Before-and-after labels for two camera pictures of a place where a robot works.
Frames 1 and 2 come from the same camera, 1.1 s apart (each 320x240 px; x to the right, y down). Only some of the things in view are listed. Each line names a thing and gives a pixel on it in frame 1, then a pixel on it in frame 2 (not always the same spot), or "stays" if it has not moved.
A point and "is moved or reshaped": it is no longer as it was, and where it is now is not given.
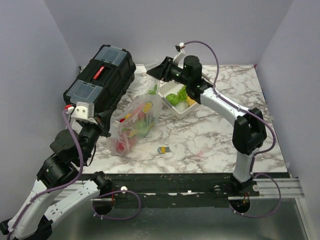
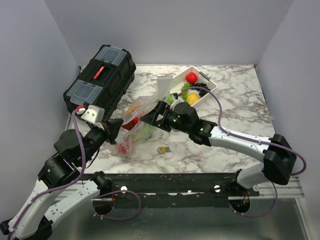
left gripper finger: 104,119 to 114,125
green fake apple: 173,99 stays
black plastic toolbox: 104,80 stays
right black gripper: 162,71 to 152,116
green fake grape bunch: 182,95 stays
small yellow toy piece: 163,149 stays
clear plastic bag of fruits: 134,120 is moved or reshaped
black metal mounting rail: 184,185 stays
